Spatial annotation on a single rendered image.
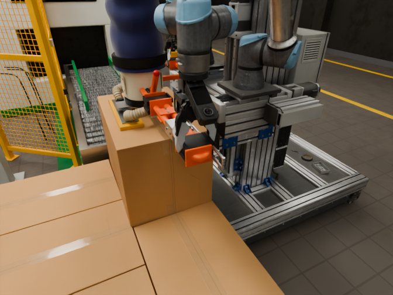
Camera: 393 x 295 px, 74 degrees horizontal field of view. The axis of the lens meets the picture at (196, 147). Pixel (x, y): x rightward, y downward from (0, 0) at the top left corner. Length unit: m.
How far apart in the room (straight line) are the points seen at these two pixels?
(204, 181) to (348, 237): 1.23
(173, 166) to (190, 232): 0.30
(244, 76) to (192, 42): 0.68
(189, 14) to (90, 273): 0.93
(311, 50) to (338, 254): 1.26
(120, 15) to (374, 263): 1.93
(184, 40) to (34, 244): 1.03
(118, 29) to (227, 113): 0.58
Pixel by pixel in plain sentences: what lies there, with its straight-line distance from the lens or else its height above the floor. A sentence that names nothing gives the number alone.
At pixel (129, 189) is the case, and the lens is 1.09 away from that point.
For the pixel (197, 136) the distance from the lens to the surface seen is 0.72.
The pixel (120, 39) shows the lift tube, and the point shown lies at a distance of 1.11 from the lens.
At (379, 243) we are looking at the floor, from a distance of 2.21.
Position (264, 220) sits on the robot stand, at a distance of 1.71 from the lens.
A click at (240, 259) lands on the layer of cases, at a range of 1.12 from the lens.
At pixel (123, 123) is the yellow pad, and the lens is 1.13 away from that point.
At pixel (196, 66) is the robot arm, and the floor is 1.29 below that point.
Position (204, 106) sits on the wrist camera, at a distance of 0.60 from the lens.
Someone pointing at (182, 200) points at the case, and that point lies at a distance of 1.23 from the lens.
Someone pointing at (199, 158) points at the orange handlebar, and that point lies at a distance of 0.66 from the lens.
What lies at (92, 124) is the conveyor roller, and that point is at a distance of 2.19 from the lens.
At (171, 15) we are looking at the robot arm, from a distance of 0.75.
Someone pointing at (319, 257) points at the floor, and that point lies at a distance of 1.94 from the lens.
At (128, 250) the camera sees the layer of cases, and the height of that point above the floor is 0.54.
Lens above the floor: 1.44
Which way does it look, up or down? 31 degrees down
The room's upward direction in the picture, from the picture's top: straight up
